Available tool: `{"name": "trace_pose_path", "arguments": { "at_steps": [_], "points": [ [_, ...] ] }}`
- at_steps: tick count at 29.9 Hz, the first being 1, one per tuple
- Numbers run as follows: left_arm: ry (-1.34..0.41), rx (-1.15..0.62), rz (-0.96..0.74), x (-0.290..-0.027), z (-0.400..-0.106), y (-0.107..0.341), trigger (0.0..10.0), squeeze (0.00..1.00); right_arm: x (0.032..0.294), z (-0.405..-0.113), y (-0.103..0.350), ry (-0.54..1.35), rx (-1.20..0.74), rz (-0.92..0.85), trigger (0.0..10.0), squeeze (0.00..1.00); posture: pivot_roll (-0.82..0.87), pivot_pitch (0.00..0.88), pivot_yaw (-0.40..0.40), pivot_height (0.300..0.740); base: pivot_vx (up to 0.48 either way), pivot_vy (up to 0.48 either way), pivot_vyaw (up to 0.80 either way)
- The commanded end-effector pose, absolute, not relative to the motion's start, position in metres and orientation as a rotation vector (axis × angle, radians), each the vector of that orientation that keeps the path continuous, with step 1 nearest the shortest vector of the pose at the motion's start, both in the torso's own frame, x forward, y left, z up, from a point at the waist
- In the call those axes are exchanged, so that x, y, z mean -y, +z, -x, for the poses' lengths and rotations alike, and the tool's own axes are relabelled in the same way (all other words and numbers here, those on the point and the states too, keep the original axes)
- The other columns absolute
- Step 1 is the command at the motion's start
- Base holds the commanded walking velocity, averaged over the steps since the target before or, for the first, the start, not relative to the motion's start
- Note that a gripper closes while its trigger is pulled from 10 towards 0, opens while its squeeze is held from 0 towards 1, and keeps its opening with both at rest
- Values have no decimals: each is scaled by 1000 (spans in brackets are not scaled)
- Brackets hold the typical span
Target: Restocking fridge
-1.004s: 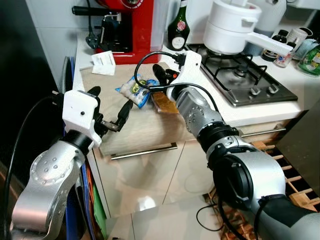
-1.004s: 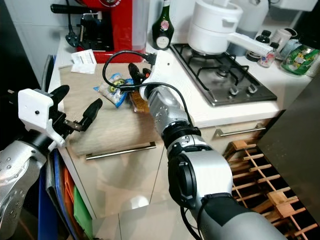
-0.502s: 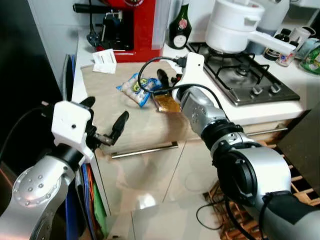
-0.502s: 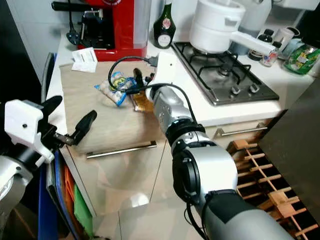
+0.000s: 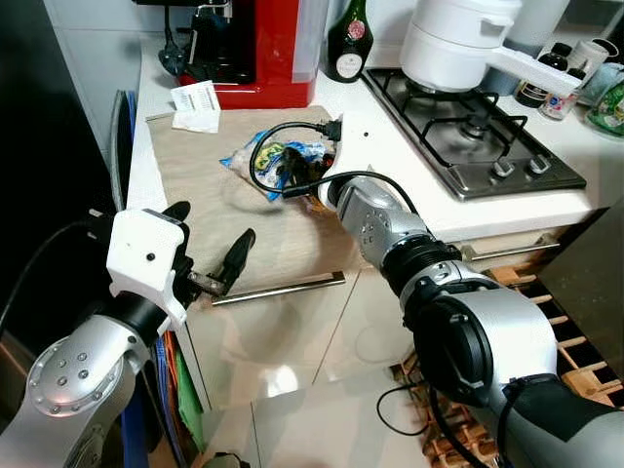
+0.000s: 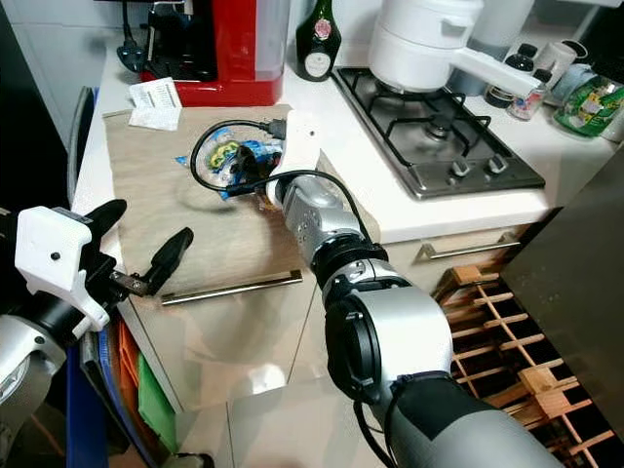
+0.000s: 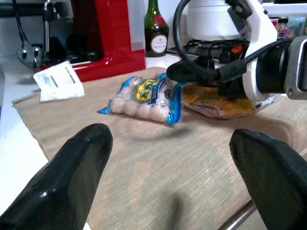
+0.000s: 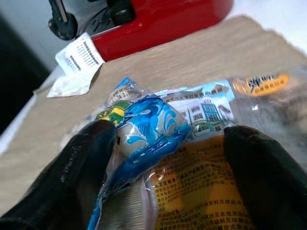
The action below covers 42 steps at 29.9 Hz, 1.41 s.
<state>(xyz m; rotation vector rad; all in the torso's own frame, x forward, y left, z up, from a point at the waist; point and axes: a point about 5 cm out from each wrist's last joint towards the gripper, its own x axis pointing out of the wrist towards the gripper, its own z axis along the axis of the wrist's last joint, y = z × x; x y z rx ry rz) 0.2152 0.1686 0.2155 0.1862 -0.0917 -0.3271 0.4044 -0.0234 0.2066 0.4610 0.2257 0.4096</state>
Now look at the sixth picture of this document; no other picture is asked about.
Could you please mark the white cup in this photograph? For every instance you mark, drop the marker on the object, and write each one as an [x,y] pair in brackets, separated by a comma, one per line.
[564,58]

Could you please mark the white kitchen counter cabinet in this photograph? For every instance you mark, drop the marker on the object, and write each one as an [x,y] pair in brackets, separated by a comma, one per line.
[253,341]

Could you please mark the blue white snack packet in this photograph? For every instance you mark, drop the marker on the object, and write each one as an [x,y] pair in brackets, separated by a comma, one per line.
[224,156]

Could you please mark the dark small bottle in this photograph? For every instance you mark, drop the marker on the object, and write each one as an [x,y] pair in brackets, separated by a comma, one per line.
[502,90]

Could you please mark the green board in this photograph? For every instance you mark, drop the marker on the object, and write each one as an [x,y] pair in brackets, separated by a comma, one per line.
[156,409]

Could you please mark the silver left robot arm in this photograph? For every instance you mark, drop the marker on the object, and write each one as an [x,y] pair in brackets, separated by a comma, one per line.
[29,361]

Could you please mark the beige counter mat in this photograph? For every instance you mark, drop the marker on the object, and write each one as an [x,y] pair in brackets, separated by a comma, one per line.
[156,195]

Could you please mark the black tall appliance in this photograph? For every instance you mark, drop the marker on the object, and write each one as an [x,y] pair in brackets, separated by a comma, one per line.
[24,117]

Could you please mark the white paper receipt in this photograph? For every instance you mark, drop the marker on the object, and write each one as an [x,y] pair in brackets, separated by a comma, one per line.
[156,100]

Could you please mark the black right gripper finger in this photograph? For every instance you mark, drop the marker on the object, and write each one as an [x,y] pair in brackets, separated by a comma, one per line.
[241,178]

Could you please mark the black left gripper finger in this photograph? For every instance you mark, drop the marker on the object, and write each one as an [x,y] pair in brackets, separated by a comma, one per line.
[107,214]
[171,255]

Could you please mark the orange board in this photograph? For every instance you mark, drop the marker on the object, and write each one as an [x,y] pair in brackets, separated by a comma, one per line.
[129,356]

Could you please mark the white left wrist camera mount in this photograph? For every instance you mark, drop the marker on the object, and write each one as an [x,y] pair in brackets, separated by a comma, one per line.
[54,258]

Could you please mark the clear small bottle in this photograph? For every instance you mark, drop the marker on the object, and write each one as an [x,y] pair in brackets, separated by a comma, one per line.
[526,102]

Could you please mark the green wine bottle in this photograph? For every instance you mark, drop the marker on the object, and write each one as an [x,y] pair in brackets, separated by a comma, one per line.
[318,57]

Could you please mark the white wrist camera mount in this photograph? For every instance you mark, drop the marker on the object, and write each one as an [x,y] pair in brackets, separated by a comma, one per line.
[54,258]
[300,146]

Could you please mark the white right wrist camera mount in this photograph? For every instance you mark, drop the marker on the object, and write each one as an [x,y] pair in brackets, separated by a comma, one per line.
[300,146]

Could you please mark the green printed packet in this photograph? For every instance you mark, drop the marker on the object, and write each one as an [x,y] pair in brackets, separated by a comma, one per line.
[590,107]

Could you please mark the red coffee machine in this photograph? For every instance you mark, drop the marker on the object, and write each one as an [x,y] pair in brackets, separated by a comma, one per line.
[234,58]

